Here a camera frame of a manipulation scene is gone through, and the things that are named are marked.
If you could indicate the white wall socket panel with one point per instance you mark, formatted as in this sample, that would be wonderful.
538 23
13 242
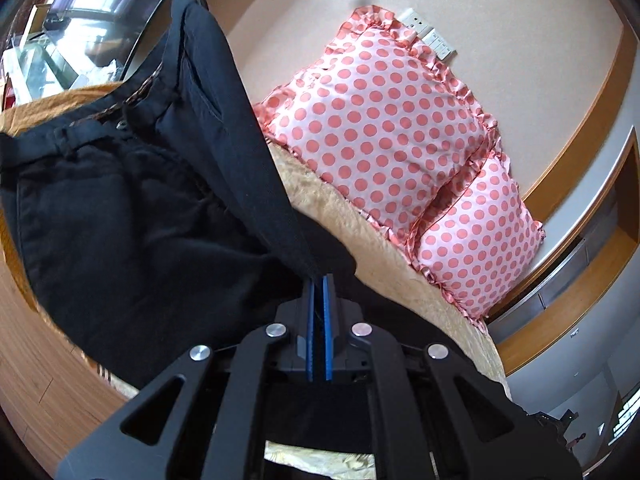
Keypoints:
430 35

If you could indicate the grey cabinet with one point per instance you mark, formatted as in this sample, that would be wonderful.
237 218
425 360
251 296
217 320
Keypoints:
565 280

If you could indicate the flat screen television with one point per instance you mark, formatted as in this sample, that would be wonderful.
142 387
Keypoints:
100 0

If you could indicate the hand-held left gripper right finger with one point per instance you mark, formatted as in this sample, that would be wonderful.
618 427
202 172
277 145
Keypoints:
328 330

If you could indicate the glass television stand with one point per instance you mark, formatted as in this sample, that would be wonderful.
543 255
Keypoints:
40 60

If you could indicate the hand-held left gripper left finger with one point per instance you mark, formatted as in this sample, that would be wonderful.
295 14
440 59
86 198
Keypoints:
311 330

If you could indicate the pink polka dot pillow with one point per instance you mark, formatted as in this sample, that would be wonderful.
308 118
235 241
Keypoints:
380 125
475 250

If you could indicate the black pants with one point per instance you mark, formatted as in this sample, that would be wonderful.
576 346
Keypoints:
125 220

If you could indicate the yellow patterned bed cover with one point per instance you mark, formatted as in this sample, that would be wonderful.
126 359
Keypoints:
350 240

